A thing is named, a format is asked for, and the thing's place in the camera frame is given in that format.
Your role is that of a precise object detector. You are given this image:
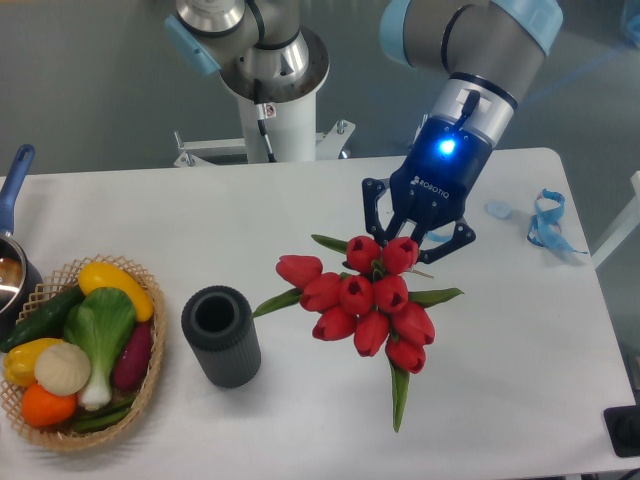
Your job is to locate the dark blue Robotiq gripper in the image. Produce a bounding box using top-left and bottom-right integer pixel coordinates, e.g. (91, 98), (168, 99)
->
(362, 117), (493, 264)

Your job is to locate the red tulip bouquet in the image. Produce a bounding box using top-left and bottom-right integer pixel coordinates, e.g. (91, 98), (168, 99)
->
(253, 234), (463, 432)

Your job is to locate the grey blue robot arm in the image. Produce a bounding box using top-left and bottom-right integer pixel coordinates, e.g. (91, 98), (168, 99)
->
(165, 1), (563, 264)

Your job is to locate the dark grey ribbed vase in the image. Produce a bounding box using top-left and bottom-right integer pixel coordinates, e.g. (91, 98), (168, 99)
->
(181, 285), (262, 389)

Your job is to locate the pale blue plastic cap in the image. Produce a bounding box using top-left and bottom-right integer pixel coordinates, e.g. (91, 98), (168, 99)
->
(485, 201), (513, 220)

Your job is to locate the blue ribbon strip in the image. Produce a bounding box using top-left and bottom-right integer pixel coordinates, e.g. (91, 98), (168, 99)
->
(526, 188), (588, 256)

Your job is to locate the black device at edge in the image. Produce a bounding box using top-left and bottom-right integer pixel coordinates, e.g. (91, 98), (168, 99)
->
(603, 405), (639, 458)

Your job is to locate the purple sweet potato toy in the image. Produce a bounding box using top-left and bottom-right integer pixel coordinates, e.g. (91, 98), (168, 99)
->
(112, 323), (153, 391)

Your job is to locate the yellow squash toy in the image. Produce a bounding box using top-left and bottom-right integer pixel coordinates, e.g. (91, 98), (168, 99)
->
(78, 261), (154, 323)

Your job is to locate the green bok choy toy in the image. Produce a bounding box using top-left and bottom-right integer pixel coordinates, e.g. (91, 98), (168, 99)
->
(64, 287), (136, 411)

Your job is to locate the woven wicker basket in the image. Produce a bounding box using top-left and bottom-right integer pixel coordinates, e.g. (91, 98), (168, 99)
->
(1, 255), (167, 452)

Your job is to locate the green pea pod toy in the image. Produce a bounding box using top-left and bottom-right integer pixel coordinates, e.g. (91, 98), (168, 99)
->
(71, 397), (134, 434)

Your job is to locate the dark green cucumber toy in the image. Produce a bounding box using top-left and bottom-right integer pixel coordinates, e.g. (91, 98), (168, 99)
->
(1, 285), (85, 353)

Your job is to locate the cream garlic bulb toy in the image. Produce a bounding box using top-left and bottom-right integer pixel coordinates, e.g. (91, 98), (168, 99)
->
(34, 342), (91, 396)

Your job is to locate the orange fruit toy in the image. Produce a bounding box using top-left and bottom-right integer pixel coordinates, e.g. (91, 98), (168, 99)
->
(21, 383), (77, 427)

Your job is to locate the yellow bell pepper toy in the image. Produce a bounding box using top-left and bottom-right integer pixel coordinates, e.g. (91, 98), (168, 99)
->
(3, 338), (63, 387)

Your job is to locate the metal base bracket frame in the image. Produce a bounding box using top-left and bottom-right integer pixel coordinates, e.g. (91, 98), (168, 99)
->
(173, 119), (356, 168)

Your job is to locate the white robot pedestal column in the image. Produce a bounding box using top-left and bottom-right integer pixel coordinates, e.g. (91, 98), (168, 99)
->
(236, 93), (316, 164)

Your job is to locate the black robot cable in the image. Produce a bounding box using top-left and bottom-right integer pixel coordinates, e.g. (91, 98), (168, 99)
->
(252, 78), (278, 164)

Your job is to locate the white frame post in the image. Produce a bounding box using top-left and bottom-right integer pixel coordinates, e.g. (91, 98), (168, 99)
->
(591, 171), (639, 269)

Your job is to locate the blue handled saucepan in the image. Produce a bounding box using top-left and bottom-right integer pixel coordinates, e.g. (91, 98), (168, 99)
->
(1, 144), (42, 341)

